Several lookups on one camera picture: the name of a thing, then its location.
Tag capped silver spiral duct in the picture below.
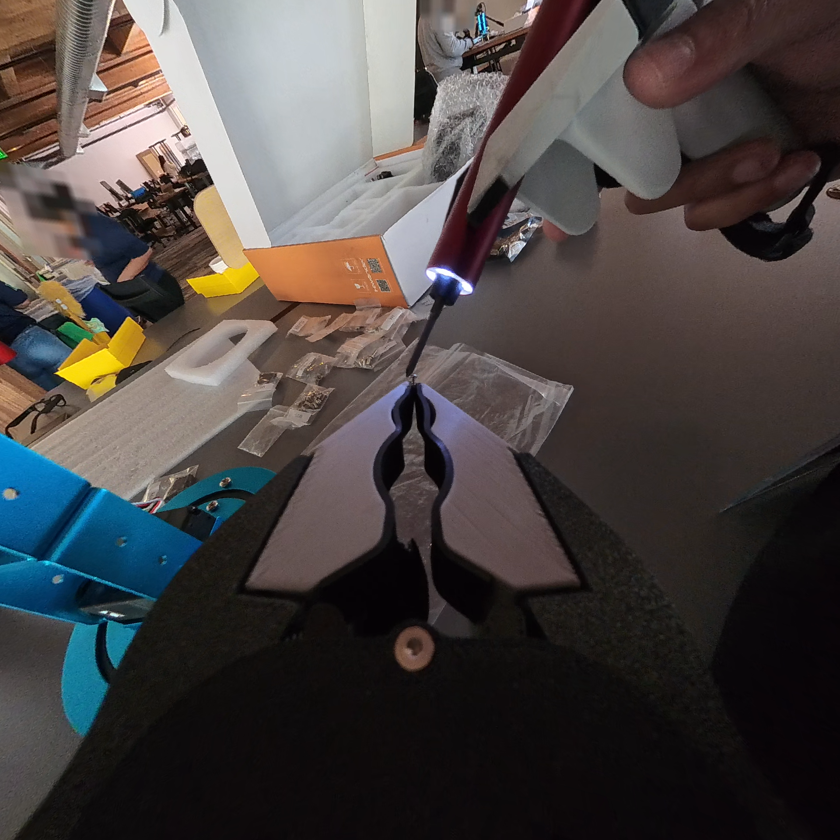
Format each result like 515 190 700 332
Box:
54 0 120 156

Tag clear plastic sheet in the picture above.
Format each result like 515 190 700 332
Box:
307 341 576 526

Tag small yellow plastic bin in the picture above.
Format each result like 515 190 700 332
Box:
186 264 262 301

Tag group of clear parts bags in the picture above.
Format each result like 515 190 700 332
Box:
141 298 421 506

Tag bubble wrap bag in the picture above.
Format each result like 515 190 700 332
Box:
422 71 514 186

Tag blue toy robot arm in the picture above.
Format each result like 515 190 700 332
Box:
0 433 278 737

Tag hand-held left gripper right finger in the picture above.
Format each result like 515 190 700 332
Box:
417 384 585 623

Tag white orange cardboard box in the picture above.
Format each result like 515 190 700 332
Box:
125 0 521 309

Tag red electric screwdriver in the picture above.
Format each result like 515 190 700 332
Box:
408 0 601 380

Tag large yellow plastic bin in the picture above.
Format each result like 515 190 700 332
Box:
54 317 148 391

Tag white foam insert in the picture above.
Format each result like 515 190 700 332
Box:
164 318 279 389

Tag white foam sheet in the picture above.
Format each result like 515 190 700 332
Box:
29 322 265 501

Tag black eyeglasses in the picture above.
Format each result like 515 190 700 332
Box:
8 392 68 435

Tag yellow feather duster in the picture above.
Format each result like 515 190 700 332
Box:
36 277 91 324

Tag black office chair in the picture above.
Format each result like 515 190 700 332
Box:
107 274 186 324

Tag person's right hand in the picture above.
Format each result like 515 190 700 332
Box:
543 0 840 244

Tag light plywood chair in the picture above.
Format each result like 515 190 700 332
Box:
193 184 252 271

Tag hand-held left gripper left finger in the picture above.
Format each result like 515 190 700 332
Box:
246 384 431 634

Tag green cloth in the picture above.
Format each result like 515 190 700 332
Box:
56 317 109 345

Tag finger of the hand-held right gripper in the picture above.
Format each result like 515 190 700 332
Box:
466 0 643 229

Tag row of wooden desks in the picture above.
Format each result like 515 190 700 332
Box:
97 141 214 247

